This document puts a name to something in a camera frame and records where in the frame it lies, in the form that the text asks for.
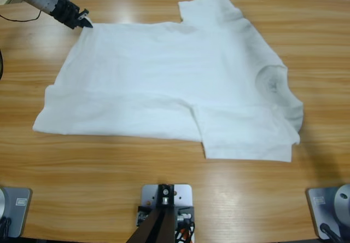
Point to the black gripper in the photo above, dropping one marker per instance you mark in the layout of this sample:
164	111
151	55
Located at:
65	11

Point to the white t-shirt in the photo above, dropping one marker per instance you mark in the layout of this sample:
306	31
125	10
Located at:
164	76

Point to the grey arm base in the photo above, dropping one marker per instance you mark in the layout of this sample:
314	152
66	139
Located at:
317	215
19	218

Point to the white mounting block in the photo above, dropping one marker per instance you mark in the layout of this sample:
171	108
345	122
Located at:
149	193

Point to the white label sticker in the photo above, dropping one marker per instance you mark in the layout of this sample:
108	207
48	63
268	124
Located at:
21	202
319	200

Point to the silver cylindrical fitting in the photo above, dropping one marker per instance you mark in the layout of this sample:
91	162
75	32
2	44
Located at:
183	217
140	217

